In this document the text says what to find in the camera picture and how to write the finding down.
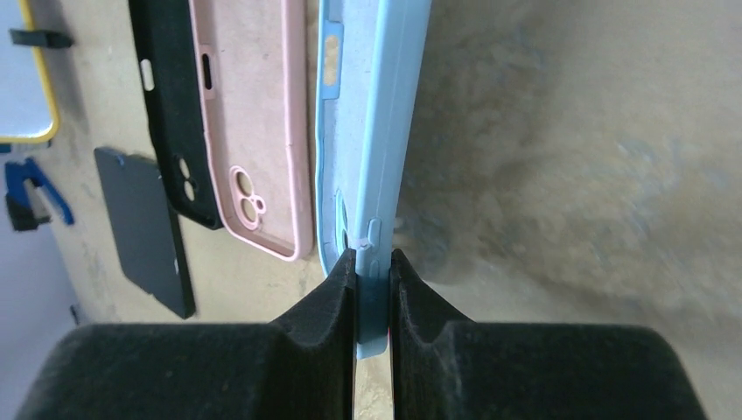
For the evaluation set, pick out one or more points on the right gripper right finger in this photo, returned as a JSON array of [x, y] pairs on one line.
[[448, 366]]

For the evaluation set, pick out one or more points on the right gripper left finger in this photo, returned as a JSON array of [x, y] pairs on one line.
[[300, 365]]

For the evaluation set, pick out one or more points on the bare black phone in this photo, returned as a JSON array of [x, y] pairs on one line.
[[146, 229]]

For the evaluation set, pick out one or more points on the black phone case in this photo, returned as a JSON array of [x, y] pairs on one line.
[[162, 32]]

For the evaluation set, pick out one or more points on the blue black stapler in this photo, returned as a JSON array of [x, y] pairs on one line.
[[31, 196]]

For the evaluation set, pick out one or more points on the white board yellow frame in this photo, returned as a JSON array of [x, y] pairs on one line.
[[29, 110]]

